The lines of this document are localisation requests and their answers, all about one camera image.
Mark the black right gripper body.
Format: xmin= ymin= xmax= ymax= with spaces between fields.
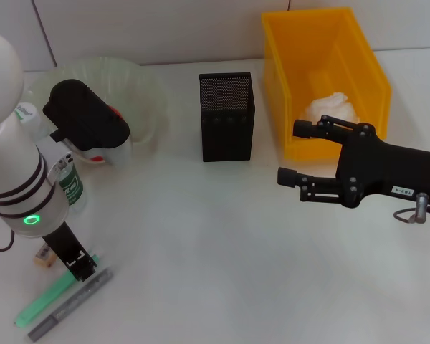
xmin=335 ymin=123 xmax=430 ymax=218

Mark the yellow plastic bin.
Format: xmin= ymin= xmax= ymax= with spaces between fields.
xmin=261 ymin=6 xmax=394 ymax=161

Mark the white paper ball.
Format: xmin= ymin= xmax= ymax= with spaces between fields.
xmin=300 ymin=91 xmax=359 ymax=125

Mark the grey marker pen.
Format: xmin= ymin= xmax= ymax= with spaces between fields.
xmin=27 ymin=268 xmax=114 ymax=342

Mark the beige eraser with barcode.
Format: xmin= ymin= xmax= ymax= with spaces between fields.
xmin=34 ymin=243 xmax=57 ymax=268

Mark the right gripper silver plug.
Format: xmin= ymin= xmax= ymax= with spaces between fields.
xmin=410 ymin=192 xmax=429 ymax=224

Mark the mint green pen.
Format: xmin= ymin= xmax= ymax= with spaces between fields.
xmin=14 ymin=252 xmax=101 ymax=329

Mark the green glass fruit plate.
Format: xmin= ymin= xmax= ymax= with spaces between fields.
xmin=27 ymin=57 xmax=169 ymax=168

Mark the clear green-label water bottle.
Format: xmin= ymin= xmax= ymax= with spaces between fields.
xmin=16 ymin=103 xmax=89 ymax=212

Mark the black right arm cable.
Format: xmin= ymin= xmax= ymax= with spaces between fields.
xmin=393 ymin=204 xmax=430 ymax=225

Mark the red-orange toy orange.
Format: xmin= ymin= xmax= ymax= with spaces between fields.
xmin=91 ymin=106 xmax=123 ymax=163

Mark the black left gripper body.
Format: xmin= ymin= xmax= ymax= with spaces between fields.
xmin=42 ymin=221 xmax=89 ymax=265

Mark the black mesh pen holder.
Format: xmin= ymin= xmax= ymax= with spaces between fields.
xmin=199 ymin=72 xmax=256 ymax=163

